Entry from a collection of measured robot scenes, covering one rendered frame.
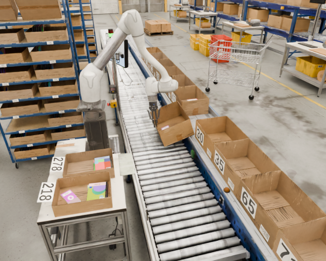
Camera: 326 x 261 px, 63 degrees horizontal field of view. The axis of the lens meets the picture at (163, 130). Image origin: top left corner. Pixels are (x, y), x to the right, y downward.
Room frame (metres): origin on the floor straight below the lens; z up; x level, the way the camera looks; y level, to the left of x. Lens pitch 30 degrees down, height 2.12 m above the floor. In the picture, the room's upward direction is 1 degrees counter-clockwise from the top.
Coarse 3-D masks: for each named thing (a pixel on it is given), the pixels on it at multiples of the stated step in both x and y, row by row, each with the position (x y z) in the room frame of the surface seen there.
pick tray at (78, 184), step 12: (60, 180) 1.51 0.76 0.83; (72, 180) 1.53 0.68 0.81; (84, 180) 1.54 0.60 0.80; (96, 180) 1.56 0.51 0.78; (108, 180) 1.58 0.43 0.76; (60, 192) 1.46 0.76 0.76; (84, 192) 1.45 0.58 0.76; (108, 192) 1.45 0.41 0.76; (60, 204) 1.34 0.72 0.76; (72, 204) 1.26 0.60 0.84; (84, 204) 1.27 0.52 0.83; (96, 204) 1.29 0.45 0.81; (108, 204) 1.30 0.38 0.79
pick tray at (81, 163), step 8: (80, 152) 1.84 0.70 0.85; (88, 152) 1.85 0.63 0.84; (96, 152) 1.87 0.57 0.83; (104, 152) 1.88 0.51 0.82; (72, 160) 1.82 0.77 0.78; (80, 160) 1.84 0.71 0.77; (88, 160) 1.85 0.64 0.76; (112, 160) 1.84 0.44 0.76; (64, 168) 1.65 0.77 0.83; (72, 168) 1.74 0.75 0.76; (80, 168) 1.73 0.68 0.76; (88, 168) 1.73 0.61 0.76; (112, 168) 1.62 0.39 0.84; (64, 176) 1.55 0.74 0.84; (112, 176) 1.62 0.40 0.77
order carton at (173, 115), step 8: (168, 104) 2.35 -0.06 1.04; (176, 104) 2.37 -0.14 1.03; (160, 112) 2.34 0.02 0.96; (168, 112) 2.35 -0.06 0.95; (176, 112) 2.37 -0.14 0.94; (184, 112) 2.17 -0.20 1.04; (160, 120) 2.34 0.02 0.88; (168, 120) 2.34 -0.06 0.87; (176, 120) 2.30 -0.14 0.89; (184, 120) 2.26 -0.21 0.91; (160, 128) 2.23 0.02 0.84; (168, 128) 1.95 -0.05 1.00; (176, 128) 1.97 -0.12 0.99; (184, 128) 1.98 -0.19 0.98; (192, 128) 2.00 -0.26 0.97; (160, 136) 1.94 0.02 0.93; (168, 136) 1.95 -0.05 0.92; (176, 136) 1.97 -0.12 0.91; (184, 136) 1.99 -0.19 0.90; (168, 144) 1.95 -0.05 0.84
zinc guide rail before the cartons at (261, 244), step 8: (128, 40) 6.07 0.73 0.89; (144, 64) 4.23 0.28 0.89; (192, 136) 2.00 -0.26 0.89; (200, 152) 1.75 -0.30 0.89; (208, 160) 1.65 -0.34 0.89; (208, 168) 1.56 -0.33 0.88; (216, 176) 1.46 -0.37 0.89; (224, 184) 1.37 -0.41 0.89; (224, 192) 1.30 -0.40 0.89; (232, 200) 1.22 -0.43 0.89; (240, 208) 1.16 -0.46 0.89; (240, 216) 1.09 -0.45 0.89; (248, 224) 1.03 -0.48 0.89; (256, 232) 0.98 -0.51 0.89; (256, 240) 0.93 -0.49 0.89; (264, 248) 0.88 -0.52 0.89; (264, 256) 0.84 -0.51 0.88; (272, 256) 0.83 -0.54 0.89
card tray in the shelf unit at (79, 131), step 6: (78, 126) 3.18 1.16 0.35; (84, 126) 3.11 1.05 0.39; (54, 132) 3.04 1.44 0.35; (60, 132) 2.88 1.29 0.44; (66, 132) 2.90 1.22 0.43; (72, 132) 2.91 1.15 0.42; (78, 132) 2.93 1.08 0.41; (84, 132) 2.97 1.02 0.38; (54, 138) 2.86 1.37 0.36; (60, 138) 2.88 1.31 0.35
